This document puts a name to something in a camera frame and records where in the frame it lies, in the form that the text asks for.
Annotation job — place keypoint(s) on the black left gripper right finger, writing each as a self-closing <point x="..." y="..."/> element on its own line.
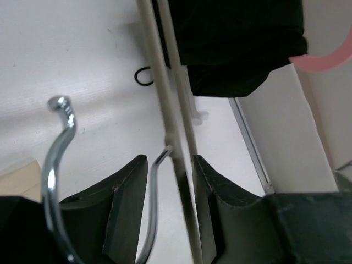
<point x="237" y="226"/>

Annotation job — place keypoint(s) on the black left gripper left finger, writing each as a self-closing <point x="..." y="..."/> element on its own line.
<point x="103" y="221"/>

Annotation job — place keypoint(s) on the beige trousers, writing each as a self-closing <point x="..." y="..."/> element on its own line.
<point x="24" y="181"/>

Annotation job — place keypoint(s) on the pink plastic hanger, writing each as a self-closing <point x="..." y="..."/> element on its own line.
<point x="321" y="64"/>

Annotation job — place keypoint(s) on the black garment on hanger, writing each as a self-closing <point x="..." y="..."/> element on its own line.
<point x="229" y="47"/>

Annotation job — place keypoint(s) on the white and silver clothes rack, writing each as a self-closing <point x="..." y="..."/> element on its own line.
<point x="197" y="116"/>

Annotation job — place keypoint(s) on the aluminium rail right side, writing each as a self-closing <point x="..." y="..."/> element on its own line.
<point x="251" y="146"/>

